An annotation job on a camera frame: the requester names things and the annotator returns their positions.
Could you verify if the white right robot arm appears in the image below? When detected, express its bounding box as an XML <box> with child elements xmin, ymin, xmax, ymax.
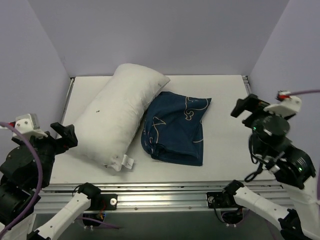
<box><xmin>222</xmin><ymin>92</ymin><xmax>320</xmax><ymax>240</ymax></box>

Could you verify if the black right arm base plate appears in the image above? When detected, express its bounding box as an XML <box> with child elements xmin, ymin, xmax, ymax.
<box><xmin>206</xmin><ymin>191</ymin><xmax>242</xmax><ymax>209</ymax></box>

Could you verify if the blue embroidered pillowcase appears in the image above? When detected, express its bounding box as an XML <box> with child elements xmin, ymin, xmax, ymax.
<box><xmin>140</xmin><ymin>91</ymin><xmax>212</xmax><ymax>167</ymax></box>

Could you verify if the aluminium right side rail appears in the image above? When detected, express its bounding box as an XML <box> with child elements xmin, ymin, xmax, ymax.
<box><xmin>242</xmin><ymin>75</ymin><xmax>252</xmax><ymax>95</ymax></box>

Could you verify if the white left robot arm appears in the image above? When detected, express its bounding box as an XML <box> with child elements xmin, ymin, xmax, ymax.
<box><xmin>0</xmin><ymin>122</ymin><xmax>102</xmax><ymax>240</ymax></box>

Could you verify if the purple cable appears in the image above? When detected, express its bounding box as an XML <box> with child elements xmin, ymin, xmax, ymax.
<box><xmin>287</xmin><ymin>89</ymin><xmax>320</xmax><ymax>203</ymax></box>
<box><xmin>0</xmin><ymin>121</ymin><xmax>121</xmax><ymax>232</ymax></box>

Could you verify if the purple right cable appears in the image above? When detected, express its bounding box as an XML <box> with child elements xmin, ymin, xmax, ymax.
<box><xmin>287</xmin><ymin>89</ymin><xmax>320</xmax><ymax>203</ymax></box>

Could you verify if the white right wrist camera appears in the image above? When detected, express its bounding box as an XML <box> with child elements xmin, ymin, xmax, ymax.
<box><xmin>263</xmin><ymin>91</ymin><xmax>302</xmax><ymax>118</ymax></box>

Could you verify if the aluminium rail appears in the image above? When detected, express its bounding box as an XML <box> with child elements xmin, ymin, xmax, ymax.
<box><xmin>33</xmin><ymin>180</ymin><xmax>296</xmax><ymax>214</ymax></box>
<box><xmin>59</xmin><ymin>77</ymin><xmax>75</xmax><ymax>124</ymax></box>
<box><xmin>242</xmin><ymin>75</ymin><xmax>252</xmax><ymax>95</ymax></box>

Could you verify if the aluminium left side rail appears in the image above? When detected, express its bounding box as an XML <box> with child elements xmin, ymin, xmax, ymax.
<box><xmin>59</xmin><ymin>77</ymin><xmax>75</xmax><ymax>124</ymax></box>

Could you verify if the white pillow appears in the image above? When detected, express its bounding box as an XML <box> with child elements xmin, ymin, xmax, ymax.
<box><xmin>73</xmin><ymin>63</ymin><xmax>170</xmax><ymax>172</ymax></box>

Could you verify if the aluminium front rail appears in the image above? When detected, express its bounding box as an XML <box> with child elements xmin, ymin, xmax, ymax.
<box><xmin>33</xmin><ymin>180</ymin><xmax>296</xmax><ymax>214</ymax></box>

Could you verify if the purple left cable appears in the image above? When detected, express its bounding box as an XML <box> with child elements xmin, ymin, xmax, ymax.
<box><xmin>0</xmin><ymin>121</ymin><xmax>121</xmax><ymax>232</ymax></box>

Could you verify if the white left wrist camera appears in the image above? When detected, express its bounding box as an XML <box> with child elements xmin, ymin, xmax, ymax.
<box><xmin>14</xmin><ymin>113</ymin><xmax>48</xmax><ymax>140</ymax></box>

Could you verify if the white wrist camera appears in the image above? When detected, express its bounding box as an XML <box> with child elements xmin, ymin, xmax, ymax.
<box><xmin>263</xmin><ymin>91</ymin><xmax>302</xmax><ymax>118</ymax></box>
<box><xmin>14</xmin><ymin>113</ymin><xmax>48</xmax><ymax>140</ymax></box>

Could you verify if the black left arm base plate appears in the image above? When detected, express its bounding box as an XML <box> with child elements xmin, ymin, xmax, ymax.
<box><xmin>86</xmin><ymin>192</ymin><xmax>118</xmax><ymax>212</ymax></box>

